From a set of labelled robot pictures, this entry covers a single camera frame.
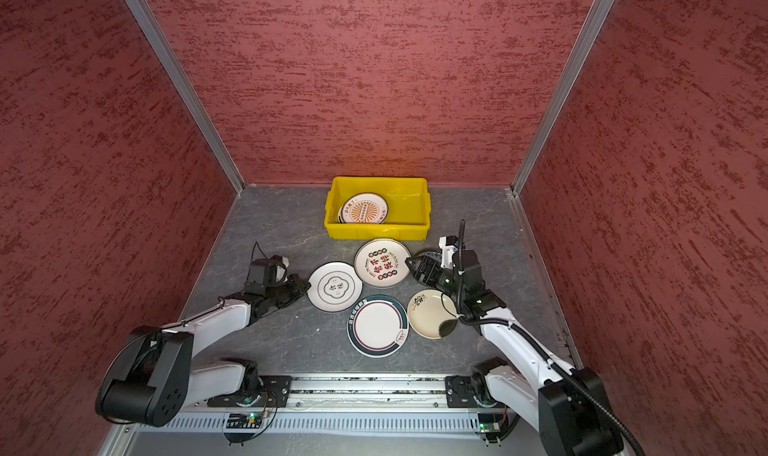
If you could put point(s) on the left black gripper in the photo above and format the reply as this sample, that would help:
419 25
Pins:
296 283

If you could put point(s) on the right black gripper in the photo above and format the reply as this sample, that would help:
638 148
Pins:
430 275

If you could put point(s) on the cream plate dark brush mark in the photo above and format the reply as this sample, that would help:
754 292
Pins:
432 314

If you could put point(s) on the white plate quatrefoil outline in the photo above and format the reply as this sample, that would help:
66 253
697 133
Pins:
334 287

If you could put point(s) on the white plate red characters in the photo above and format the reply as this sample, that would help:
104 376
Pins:
381 263

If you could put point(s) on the large white plate green rim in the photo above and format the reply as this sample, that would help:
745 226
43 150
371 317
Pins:
377 326

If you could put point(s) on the white plate orange sunburst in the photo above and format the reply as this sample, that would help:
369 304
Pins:
364 208

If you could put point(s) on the small teal patterned plate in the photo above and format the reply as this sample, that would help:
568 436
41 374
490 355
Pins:
425 262

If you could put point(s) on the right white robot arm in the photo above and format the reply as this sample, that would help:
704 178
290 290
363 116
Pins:
568 407

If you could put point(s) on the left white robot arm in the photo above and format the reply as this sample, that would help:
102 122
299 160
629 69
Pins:
152 378

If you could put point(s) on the yellow plastic bin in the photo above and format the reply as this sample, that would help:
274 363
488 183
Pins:
409 208

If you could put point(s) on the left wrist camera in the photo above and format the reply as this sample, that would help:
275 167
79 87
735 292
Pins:
281 262

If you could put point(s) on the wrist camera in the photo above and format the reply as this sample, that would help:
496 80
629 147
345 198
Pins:
451 252
281 262

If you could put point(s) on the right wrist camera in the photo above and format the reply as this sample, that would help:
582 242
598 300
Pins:
451 252

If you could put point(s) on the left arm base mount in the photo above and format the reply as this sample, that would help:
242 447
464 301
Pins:
270 391

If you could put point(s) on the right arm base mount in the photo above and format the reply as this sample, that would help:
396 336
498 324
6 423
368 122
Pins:
468 392

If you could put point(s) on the aluminium mounting rail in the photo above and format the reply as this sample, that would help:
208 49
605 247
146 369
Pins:
383 405

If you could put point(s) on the left aluminium corner post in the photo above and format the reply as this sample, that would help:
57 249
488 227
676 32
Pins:
160 45

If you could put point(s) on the aluminium corner post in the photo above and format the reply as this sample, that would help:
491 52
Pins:
160 45
588 34

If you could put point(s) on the right aluminium corner post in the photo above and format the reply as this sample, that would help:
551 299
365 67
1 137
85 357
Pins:
588 34

